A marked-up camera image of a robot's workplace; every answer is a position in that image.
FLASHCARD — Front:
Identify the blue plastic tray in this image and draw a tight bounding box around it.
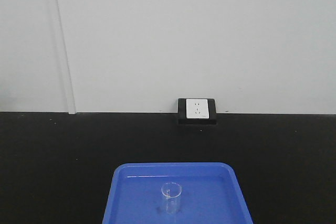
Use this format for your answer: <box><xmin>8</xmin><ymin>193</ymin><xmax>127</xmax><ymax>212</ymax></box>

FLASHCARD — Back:
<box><xmin>102</xmin><ymin>163</ymin><xmax>252</xmax><ymax>223</ymax></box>

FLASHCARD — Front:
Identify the clear glass beaker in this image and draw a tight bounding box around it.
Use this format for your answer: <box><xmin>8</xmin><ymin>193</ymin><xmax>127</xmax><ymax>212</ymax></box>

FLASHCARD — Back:
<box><xmin>160</xmin><ymin>182</ymin><xmax>182</xmax><ymax>215</ymax></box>

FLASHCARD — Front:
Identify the white power socket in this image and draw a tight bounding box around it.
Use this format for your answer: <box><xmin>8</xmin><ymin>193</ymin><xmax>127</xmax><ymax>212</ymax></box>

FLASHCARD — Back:
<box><xmin>186</xmin><ymin>99</ymin><xmax>209</xmax><ymax>119</ymax></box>

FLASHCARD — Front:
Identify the black socket housing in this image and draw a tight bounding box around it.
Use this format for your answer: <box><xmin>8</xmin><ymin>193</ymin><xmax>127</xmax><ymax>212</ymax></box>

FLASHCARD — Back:
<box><xmin>177</xmin><ymin>98</ymin><xmax>217</xmax><ymax>125</ymax></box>

